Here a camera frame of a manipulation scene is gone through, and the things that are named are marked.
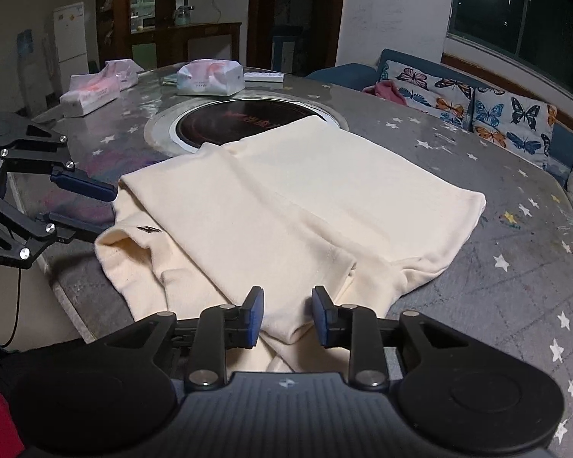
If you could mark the white remote control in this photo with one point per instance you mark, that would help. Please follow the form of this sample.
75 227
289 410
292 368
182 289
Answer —
263 77

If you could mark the blue sofa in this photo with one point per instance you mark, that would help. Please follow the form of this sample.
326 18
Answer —
344 72

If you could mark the tall wooden display cabinet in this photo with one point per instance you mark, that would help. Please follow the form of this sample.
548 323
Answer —
119 9

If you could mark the blue white box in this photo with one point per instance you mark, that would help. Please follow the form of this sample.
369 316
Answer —
285 55

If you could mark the butterfly print pillow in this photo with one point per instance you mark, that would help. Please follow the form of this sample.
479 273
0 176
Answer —
429 93
515 124

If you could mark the white fridge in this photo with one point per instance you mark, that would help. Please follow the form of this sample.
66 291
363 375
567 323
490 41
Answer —
71 43

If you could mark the glass kettle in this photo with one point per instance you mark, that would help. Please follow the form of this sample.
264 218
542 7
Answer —
184 15

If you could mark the grey star-printed table cover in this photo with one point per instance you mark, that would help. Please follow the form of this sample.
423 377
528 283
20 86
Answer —
506 248

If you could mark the round black induction cooktop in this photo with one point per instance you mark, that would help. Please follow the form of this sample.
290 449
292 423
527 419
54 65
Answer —
210 126

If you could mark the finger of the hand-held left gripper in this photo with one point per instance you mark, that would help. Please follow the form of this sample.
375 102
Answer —
71 230
83 185

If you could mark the wooden sideboard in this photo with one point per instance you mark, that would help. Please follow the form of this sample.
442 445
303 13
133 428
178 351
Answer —
205 38

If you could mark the pink white tissue pack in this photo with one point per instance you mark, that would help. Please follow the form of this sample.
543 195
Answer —
210 78
93 93

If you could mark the pink cloth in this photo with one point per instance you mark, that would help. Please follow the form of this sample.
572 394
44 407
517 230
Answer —
387 91

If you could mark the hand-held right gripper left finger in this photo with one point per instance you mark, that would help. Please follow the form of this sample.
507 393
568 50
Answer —
254 317

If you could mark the dark wooden door frame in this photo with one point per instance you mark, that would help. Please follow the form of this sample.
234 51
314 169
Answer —
255 9

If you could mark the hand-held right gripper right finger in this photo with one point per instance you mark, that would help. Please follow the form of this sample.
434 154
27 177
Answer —
321 317

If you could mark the cream sweatshirt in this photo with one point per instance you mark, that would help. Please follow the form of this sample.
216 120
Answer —
291 200

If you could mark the white water dispenser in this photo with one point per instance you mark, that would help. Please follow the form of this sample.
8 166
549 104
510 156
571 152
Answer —
31 71

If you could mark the dark glass window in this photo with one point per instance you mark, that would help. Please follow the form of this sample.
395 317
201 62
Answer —
530 19

